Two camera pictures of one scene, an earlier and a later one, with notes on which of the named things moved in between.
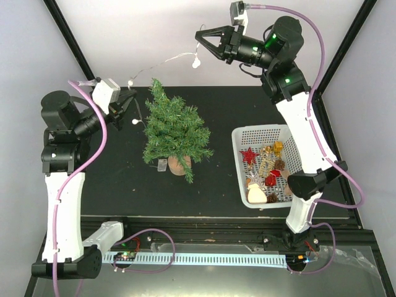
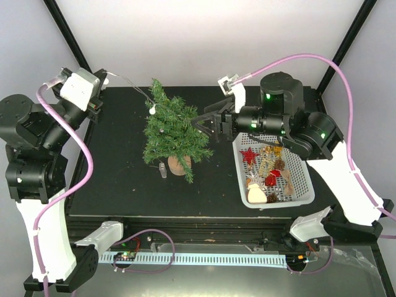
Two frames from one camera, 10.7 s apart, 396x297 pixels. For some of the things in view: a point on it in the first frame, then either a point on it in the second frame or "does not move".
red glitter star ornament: (249, 156) does not move
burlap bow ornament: (285, 174) does not move
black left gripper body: (116, 113) to (94, 114)
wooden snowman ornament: (255, 195) does not move
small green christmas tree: (174, 131) does not move
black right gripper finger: (225, 32) to (219, 106)
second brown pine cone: (279, 164) does not move
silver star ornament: (255, 179) does not move
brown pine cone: (271, 198) does not move
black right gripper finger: (213, 49) to (209, 120)
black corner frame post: (70, 39) does not move
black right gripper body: (232, 48) to (228, 115)
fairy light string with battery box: (162, 164) to (152, 111)
